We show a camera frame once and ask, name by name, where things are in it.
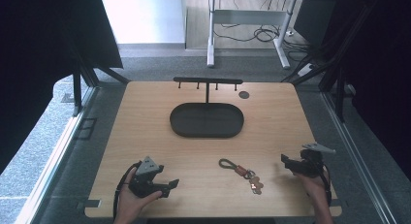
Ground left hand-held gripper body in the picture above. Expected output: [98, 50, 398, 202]
[128, 155, 165, 199]

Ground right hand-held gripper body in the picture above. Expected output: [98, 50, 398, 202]
[290, 142, 337, 178]

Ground keychain with green cord loop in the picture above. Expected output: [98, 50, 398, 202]
[218, 157, 265, 196]

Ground black key rack with tray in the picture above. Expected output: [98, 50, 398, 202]
[169, 76, 245, 140]

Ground person's right hand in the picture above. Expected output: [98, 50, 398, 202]
[293, 170, 332, 207]

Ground person's left hand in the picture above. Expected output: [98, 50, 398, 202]
[113, 167, 163, 224]

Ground white power strip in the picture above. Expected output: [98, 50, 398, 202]
[297, 63, 316, 78]

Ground black metal stand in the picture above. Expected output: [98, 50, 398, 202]
[71, 39, 131, 117]
[280, 4, 372, 123]

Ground black curtain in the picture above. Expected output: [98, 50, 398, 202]
[292, 0, 411, 183]
[0, 0, 124, 175]

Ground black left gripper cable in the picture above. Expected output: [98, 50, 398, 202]
[112, 161, 142, 220]

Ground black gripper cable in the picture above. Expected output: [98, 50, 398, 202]
[318, 164, 333, 208]
[112, 161, 142, 220]

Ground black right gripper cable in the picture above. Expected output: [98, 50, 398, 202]
[318, 164, 333, 208]

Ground aluminium frame rail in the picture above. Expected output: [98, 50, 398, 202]
[14, 86, 100, 224]
[321, 91, 396, 224]

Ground black floor cables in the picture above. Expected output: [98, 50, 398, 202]
[213, 0, 313, 62]

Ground white desk frame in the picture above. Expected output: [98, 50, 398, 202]
[206, 0, 298, 70]

